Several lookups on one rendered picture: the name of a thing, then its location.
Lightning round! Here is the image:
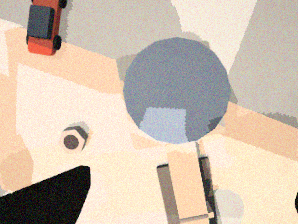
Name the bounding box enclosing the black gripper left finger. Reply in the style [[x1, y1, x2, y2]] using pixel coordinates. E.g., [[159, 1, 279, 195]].
[[0, 165, 92, 224]]

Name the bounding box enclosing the grey cylinder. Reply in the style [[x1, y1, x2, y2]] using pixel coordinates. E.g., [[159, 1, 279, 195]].
[[122, 37, 230, 145]]

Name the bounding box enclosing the red toy car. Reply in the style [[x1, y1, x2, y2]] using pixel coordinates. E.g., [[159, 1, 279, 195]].
[[25, 0, 67, 56]]

